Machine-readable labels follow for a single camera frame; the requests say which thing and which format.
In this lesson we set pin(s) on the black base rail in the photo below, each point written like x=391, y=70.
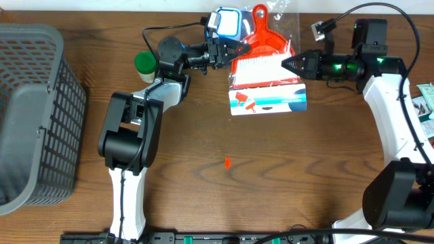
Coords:
x=173, y=238

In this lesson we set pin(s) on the green grip gloves package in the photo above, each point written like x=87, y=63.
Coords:
x=423, y=111

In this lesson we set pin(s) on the grey plastic mesh basket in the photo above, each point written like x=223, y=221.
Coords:
x=43, y=107

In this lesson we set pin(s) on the red dustpan brush package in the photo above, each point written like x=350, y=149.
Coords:
x=259, y=83

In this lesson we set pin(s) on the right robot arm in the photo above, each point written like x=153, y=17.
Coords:
x=400, y=198

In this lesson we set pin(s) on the pale green wipes packet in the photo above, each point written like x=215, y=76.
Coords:
x=427, y=92

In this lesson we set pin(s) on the green lid white jar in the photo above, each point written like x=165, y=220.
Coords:
x=146, y=65

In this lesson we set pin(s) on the white barcode scanner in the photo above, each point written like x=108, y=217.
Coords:
x=230, y=23

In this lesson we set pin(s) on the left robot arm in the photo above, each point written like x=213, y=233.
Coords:
x=130, y=135

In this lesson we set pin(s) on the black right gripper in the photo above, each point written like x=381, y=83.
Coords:
x=317, y=64

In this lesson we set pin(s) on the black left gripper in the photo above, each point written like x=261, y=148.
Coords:
x=213, y=53

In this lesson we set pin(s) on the small red plastic fragment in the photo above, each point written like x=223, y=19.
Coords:
x=227, y=162

